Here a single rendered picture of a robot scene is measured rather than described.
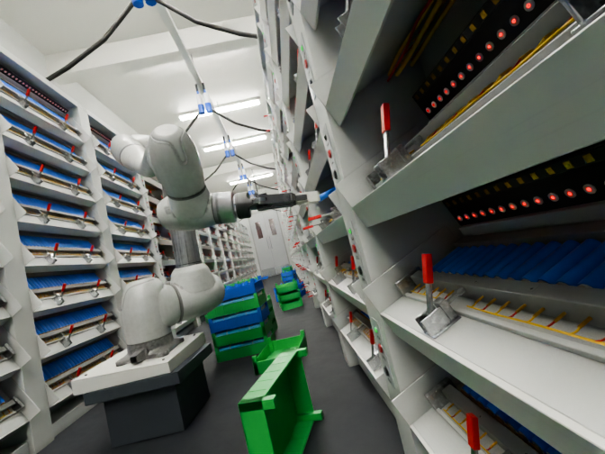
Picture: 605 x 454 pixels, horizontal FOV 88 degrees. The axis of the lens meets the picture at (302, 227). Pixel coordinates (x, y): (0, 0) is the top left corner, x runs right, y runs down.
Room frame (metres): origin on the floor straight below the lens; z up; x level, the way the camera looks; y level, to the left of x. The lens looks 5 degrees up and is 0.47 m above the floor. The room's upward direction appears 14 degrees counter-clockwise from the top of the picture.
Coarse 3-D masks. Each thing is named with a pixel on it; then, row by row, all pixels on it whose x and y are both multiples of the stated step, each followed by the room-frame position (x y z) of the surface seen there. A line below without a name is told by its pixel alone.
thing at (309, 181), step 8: (312, 112) 0.65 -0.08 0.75; (320, 136) 0.69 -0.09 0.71; (312, 144) 0.80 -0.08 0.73; (320, 144) 0.72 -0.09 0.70; (320, 152) 0.76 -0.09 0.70; (312, 160) 0.87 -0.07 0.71; (320, 160) 0.81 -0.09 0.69; (328, 160) 0.97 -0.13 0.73; (312, 168) 0.93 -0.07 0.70; (320, 168) 0.86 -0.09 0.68; (328, 168) 1.11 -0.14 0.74; (304, 176) 1.26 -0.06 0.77; (312, 176) 0.99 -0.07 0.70; (320, 176) 0.91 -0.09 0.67; (304, 184) 1.26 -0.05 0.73; (312, 184) 1.06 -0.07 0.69
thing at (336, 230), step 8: (336, 192) 0.65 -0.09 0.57; (336, 200) 0.65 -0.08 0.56; (328, 216) 1.26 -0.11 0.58; (312, 224) 1.26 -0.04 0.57; (336, 224) 0.78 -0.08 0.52; (344, 224) 0.70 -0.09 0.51; (320, 232) 1.12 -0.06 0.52; (328, 232) 0.96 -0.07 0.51; (336, 232) 0.85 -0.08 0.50; (344, 232) 0.76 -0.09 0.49; (320, 240) 1.25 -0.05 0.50; (328, 240) 1.06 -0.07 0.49
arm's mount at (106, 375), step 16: (192, 336) 1.32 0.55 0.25; (176, 352) 1.12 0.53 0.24; (192, 352) 1.22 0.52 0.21; (96, 368) 1.13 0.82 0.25; (112, 368) 1.09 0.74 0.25; (128, 368) 1.05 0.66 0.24; (144, 368) 1.04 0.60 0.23; (160, 368) 1.04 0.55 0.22; (80, 384) 1.04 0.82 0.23; (96, 384) 1.04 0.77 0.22; (112, 384) 1.04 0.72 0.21
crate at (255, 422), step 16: (288, 352) 0.94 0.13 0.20; (304, 352) 0.93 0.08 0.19; (272, 368) 0.83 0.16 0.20; (288, 368) 0.96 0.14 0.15; (256, 384) 0.76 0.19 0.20; (272, 384) 0.73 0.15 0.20; (288, 384) 0.95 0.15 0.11; (304, 384) 0.95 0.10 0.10; (240, 400) 0.69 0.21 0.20; (256, 400) 0.67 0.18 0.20; (272, 400) 0.66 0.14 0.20; (288, 400) 0.92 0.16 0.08; (304, 400) 0.95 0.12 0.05; (240, 416) 0.67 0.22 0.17; (256, 416) 0.67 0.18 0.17; (272, 416) 0.80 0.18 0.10; (288, 416) 0.90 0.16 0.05; (304, 416) 0.94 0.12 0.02; (320, 416) 0.93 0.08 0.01; (256, 432) 0.67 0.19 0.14; (272, 432) 0.79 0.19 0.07; (288, 432) 0.87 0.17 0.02; (304, 432) 0.88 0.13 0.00; (256, 448) 0.67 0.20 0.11; (272, 448) 0.66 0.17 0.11; (288, 448) 0.83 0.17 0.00
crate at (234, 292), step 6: (258, 276) 1.93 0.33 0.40; (252, 282) 1.75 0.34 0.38; (258, 282) 1.86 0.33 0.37; (234, 288) 1.76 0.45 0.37; (240, 288) 1.76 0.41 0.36; (246, 288) 1.75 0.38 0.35; (252, 288) 1.75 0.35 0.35; (258, 288) 1.82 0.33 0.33; (228, 294) 1.76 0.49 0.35; (234, 294) 1.76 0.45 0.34; (240, 294) 1.76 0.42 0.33; (246, 294) 1.76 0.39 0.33; (222, 300) 1.76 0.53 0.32
